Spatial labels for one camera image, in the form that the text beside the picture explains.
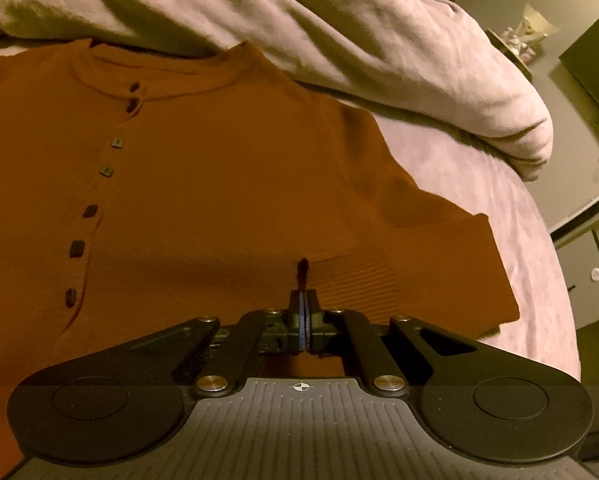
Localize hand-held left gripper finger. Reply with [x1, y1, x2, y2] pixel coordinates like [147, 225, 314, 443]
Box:
[305, 291, 481, 395]
[128, 291, 305, 397]

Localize rust orange buttoned shirt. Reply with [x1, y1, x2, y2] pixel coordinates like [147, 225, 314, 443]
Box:
[0, 37, 521, 466]

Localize dark cabinet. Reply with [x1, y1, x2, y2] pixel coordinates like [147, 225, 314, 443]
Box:
[549, 195, 599, 333]

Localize lavender duvet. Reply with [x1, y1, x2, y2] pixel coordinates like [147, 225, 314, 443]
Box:
[0, 0, 554, 182]

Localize dark wooden shelf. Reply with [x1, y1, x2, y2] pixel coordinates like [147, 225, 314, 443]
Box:
[486, 27, 535, 82]

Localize white figurine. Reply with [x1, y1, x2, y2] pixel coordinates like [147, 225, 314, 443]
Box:
[517, 2, 560, 43]

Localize black wall television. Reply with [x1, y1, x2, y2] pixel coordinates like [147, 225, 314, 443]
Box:
[559, 16, 599, 144]

